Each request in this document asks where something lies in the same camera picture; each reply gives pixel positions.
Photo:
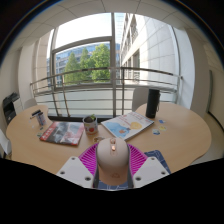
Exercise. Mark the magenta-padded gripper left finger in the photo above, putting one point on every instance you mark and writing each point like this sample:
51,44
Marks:
75,168

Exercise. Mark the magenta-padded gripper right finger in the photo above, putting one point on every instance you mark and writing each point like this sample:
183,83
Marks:
150,168

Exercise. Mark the beige computer mouse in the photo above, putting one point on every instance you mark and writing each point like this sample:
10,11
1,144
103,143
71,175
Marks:
112,160

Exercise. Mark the blue patterned mouse pad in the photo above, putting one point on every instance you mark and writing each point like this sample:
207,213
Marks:
159,159

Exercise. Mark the red and black magazine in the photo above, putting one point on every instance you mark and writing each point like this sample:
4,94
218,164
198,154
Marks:
63,132

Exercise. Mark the clear round sticker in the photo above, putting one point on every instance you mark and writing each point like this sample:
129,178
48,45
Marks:
98,139

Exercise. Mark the small yellow sticker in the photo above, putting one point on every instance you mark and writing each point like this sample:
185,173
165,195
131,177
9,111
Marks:
162,128

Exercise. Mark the printed tin with plant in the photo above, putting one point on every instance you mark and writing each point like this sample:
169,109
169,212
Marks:
90,126

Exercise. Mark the small blue sticker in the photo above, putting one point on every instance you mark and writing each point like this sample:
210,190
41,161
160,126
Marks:
161,121

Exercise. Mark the white illustrated booklet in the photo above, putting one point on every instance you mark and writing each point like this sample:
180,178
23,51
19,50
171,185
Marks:
128,125

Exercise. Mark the blue-green sticker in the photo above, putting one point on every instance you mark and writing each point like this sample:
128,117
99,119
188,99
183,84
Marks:
40,134

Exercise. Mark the white printed can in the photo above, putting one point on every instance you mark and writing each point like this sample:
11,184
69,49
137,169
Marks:
41,119

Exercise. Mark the black cylinder speaker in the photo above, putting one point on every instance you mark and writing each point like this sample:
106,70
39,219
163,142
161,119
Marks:
152,104

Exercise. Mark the dark pen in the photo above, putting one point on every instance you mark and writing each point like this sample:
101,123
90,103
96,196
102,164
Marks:
35,114

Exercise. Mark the white chair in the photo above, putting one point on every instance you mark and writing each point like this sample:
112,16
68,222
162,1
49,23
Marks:
140,98
4,143

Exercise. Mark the metal balcony railing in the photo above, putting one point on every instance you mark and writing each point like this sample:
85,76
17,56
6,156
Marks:
100,86

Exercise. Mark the black letter tray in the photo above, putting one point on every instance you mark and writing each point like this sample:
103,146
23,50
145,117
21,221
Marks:
10,107

